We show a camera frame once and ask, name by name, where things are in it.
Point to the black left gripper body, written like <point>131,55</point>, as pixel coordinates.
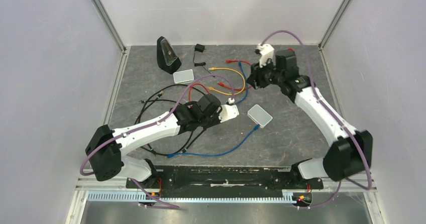
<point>206,121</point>

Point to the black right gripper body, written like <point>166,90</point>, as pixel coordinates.
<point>266,76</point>

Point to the white network switch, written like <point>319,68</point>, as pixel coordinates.
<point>183,77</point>
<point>260,116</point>

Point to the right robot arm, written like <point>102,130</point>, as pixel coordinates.
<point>350,150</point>

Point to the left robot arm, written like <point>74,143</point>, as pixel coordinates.
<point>107,150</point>

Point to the black metronome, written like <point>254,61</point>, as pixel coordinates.
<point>167,59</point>

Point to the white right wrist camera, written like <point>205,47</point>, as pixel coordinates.
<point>266,52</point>

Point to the black power adapter with cord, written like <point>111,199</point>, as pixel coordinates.
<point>202,60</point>

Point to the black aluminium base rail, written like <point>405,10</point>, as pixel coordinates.
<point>226,181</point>

